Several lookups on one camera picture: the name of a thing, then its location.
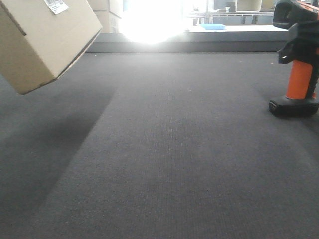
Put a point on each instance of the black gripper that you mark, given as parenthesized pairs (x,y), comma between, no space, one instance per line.
(302,44)

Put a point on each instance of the orange black barcode scanner gun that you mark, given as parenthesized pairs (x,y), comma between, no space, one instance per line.
(300,99)

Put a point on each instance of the brown cardboard package box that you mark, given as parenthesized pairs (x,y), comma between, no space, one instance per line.
(36,46)

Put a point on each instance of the blue plastic tray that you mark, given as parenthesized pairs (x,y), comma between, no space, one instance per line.
(213,26)

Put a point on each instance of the stacked cardboard boxes background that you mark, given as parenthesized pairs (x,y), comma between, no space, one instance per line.
(109,13)

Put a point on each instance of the white barcode label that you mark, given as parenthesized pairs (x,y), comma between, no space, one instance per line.
(56,6)

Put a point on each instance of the black conveyor side rail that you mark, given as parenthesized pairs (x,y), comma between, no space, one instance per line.
(192,42)

